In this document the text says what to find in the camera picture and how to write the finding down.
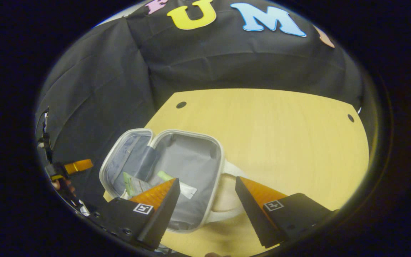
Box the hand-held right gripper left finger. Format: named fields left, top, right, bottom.
left=88, top=178, right=181, bottom=250

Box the white tube green cap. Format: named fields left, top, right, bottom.
left=157, top=171, right=198, bottom=199

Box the green skin care sachet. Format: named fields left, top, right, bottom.
left=123, top=172, right=152, bottom=197

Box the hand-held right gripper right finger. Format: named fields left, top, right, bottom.
left=235, top=176, right=334, bottom=248

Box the white suitcase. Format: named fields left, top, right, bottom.
left=99, top=128, right=249, bottom=233

